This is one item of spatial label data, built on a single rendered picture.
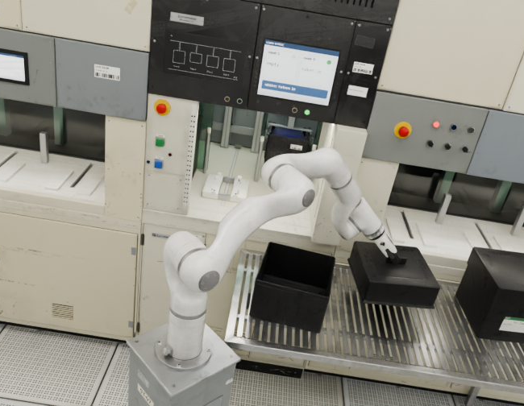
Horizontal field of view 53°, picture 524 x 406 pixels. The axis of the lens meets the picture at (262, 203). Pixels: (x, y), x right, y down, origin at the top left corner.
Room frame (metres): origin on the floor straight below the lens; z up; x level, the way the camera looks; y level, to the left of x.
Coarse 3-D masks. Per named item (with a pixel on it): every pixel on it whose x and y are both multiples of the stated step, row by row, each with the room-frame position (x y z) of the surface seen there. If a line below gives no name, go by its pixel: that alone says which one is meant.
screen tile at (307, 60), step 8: (304, 56) 2.01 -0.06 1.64; (312, 56) 2.01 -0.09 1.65; (304, 64) 2.01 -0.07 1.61; (312, 64) 2.01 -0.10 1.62; (320, 64) 2.01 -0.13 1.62; (304, 72) 2.01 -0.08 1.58; (328, 72) 2.01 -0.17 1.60; (304, 80) 2.01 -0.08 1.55; (312, 80) 2.01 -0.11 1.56; (320, 80) 2.01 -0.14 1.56; (328, 80) 2.01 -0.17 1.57
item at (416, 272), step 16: (352, 256) 1.87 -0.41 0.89; (368, 256) 1.80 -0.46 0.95; (384, 256) 1.82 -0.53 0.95; (400, 256) 1.84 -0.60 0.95; (416, 256) 1.87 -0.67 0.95; (352, 272) 1.81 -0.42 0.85; (368, 272) 1.69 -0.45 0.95; (384, 272) 1.71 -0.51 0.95; (400, 272) 1.73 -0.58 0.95; (416, 272) 1.75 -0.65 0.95; (368, 288) 1.63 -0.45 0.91; (384, 288) 1.64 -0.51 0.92; (400, 288) 1.65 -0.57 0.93; (416, 288) 1.65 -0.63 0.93; (432, 288) 1.66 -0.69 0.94; (384, 304) 1.64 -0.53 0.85; (400, 304) 1.65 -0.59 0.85; (416, 304) 1.66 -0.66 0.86; (432, 304) 1.67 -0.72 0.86
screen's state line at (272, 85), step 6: (264, 84) 2.01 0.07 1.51; (270, 84) 2.01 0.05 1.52; (276, 84) 2.01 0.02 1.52; (282, 84) 2.01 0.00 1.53; (288, 84) 2.01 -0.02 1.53; (276, 90) 2.01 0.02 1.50; (282, 90) 2.01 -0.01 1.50; (288, 90) 2.01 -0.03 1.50; (294, 90) 2.01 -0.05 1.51; (300, 90) 2.01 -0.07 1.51; (306, 90) 2.01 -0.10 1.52; (312, 90) 2.01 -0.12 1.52; (318, 90) 2.01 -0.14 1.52; (324, 90) 2.01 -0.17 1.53; (312, 96) 2.01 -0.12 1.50; (318, 96) 2.01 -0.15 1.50; (324, 96) 2.01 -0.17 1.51
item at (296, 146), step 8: (272, 128) 2.72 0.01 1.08; (296, 128) 2.62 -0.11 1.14; (304, 128) 2.73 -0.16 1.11; (272, 136) 2.53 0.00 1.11; (280, 136) 2.53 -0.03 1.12; (304, 136) 2.73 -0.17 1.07; (272, 144) 2.53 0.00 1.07; (280, 144) 2.53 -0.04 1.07; (288, 144) 2.53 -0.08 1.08; (296, 144) 2.53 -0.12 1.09; (304, 144) 2.53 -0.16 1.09; (264, 152) 2.59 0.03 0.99; (272, 152) 2.53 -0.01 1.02; (280, 152) 2.53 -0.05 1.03; (288, 152) 2.53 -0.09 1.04; (296, 152) 2.53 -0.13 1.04; (304, 152) 2.53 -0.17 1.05; (264, 160) 2.53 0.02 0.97
